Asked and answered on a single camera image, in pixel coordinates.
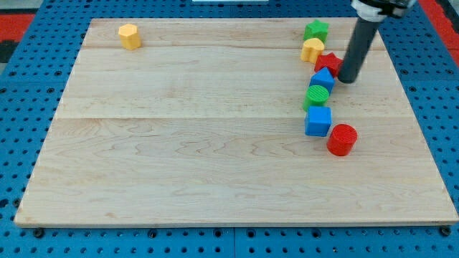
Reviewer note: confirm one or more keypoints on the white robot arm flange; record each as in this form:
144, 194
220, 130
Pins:
378, 10

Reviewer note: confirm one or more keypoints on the light wooden board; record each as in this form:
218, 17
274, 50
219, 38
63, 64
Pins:
202, 126

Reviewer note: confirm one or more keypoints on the blue cube block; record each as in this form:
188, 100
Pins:
318, 121

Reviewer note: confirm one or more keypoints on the green cylinder block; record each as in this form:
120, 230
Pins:
316, 95

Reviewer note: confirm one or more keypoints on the blue pentagon block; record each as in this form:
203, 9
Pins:
324, 78

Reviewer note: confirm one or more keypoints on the red cylinder block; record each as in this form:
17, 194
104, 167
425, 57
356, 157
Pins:
342, 140

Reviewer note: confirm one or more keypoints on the yellow heart block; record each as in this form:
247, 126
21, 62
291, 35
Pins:
311, 50

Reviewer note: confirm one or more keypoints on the red star block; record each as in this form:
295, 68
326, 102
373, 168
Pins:
329, 61

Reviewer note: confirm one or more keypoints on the green star block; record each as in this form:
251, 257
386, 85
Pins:
316, 29

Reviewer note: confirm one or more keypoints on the yellow hexagon block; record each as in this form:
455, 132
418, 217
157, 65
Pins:
129, 36

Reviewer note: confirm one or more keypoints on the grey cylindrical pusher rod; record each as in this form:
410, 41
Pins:
359, 45

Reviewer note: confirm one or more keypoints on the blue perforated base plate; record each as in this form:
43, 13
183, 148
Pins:
35, 77

